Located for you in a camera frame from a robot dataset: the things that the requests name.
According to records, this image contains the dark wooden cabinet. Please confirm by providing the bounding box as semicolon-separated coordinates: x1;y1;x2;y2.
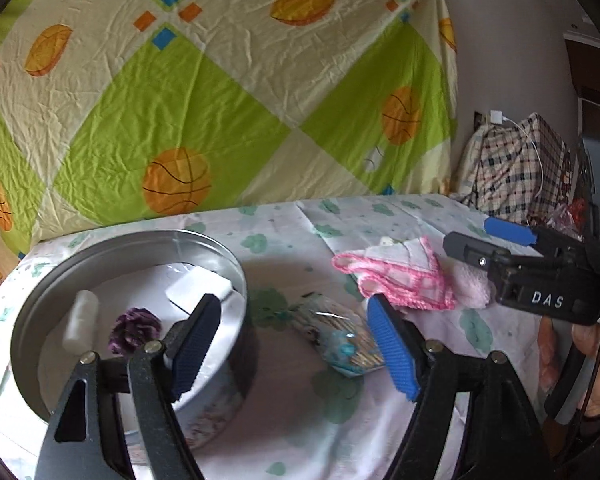
565;30;600;136

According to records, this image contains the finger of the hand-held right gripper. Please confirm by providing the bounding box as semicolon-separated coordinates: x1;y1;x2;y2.
442;231;513;273
484;217;596;261

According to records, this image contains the white foam block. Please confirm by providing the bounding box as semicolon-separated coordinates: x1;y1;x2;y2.
165;266;233;313

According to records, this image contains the red plastic bag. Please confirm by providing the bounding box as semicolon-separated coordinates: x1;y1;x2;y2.
550;199;588;233

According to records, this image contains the blue printed packet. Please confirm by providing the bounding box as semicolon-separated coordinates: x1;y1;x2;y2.
292;297;388;378

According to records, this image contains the white charger cable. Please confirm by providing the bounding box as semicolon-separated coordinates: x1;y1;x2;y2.
500;116;546;211

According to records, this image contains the purple scrunchie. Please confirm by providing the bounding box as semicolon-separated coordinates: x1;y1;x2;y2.
109;308;161;358

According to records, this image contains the pink fluffy puff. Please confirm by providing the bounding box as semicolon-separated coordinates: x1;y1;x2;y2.
450;260;492;308

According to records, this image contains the white towel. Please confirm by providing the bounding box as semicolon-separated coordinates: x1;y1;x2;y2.
62;290;100;361

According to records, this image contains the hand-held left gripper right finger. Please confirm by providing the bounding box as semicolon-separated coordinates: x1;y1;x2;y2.
367;294;561;480

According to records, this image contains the plaid fabric bag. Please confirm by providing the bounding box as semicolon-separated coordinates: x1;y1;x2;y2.
450;112;573;226

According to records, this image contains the black cable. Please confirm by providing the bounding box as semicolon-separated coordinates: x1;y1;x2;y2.
555;305;600;480

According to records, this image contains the pink-trimmed white cloth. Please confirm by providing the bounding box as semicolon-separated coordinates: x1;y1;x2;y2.
331;236;458;311

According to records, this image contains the round metal cookie tin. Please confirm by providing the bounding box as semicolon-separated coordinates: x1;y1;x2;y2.
10;229;253;448

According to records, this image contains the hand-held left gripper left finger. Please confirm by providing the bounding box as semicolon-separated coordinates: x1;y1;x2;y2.
34;292;222;480

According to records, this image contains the white paper tin liner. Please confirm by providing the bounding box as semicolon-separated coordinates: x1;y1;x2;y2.
37;260;246;411

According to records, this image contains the basketball print wall sheet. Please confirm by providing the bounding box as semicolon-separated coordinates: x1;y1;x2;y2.
0;0;458;261

